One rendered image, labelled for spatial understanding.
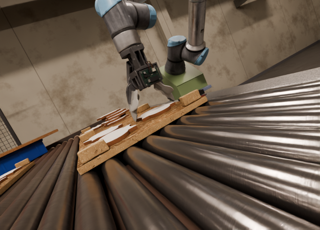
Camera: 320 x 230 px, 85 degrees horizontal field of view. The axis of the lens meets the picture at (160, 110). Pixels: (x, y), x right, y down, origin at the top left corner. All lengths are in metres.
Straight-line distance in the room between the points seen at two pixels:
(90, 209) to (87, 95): 3.69
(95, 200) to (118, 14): 0.44
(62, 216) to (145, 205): 0.14
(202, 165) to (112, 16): 0.44
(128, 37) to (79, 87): 3.44
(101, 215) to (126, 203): 0.03
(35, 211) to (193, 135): 0.29
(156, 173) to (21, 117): 3.90
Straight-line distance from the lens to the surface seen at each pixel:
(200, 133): 0.29
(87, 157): 0.38
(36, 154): 1.43
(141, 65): 0.51
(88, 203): 0.26
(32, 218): 0.37
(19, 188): 0.68
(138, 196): 0.20
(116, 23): 0.53
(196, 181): 0.17
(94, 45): 4.13
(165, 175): 0.21
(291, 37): 7.64
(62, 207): 0.32
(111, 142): 0.41
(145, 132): 0.40
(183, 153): 0.25
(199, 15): 0.97
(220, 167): 0.20
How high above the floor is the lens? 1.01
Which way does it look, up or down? 7 degrees down
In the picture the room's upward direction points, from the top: 25 degrees counter-clockwise
